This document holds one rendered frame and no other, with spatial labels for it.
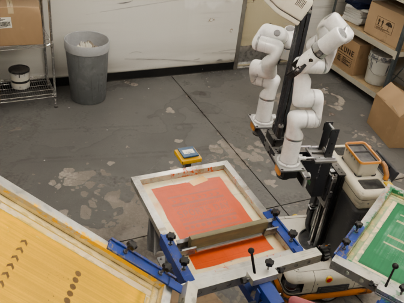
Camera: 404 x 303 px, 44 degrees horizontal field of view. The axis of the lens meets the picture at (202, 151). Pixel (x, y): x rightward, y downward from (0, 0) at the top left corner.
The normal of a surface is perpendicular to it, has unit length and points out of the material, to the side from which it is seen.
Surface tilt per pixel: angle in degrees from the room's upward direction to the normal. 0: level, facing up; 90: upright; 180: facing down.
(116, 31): 90
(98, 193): 0
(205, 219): 0
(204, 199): 0
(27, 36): 91
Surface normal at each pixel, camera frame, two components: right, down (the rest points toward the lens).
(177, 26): 0.40, 0.54
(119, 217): 0.10, -0.83
